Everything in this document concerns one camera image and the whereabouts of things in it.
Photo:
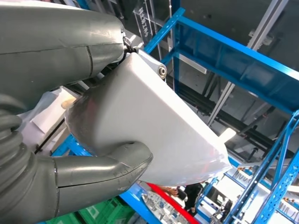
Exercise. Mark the person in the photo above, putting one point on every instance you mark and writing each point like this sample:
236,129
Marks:
192,194

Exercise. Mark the green plastic crate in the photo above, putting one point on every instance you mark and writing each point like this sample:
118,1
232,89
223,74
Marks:
100,211

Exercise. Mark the red barrier tape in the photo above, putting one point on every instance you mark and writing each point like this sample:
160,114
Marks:
171,201

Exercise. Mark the blue metal shelf rack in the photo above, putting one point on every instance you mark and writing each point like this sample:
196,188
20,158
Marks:
210,46

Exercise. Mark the clear acrylic sign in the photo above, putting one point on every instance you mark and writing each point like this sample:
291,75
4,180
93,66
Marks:
146,24

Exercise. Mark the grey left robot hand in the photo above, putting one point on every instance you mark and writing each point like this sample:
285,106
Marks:
47,46

